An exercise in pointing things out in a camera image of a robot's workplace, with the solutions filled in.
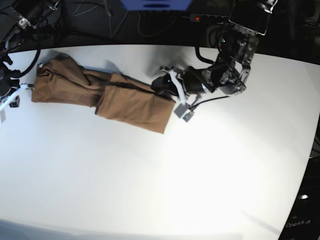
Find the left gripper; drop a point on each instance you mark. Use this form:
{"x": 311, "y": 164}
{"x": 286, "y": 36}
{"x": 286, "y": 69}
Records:
{"x": 194, "y": 81}

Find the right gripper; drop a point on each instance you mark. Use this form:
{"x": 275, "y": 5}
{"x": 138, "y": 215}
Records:
{"x": 8, "y": 79}

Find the brown T-shirt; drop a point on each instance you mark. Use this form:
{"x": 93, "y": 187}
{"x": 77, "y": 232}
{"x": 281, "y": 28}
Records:
{"x": 113, "y": 95}

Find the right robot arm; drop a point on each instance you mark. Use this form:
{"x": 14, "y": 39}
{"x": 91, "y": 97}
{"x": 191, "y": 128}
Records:
{"x": 22, "y": 20}

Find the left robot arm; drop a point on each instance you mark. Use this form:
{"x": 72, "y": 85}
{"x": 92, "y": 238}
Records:
{"x": 236, "y": 42}

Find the black power strip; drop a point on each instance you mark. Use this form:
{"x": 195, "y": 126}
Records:
{"x": 208, "y": 19}

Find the blue plastic box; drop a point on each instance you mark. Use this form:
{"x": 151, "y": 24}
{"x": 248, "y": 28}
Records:
{"x": 156, "y": 5}

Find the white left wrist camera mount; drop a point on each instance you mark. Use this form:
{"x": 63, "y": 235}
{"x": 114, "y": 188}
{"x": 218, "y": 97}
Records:
{"x": 184, "y": 110}

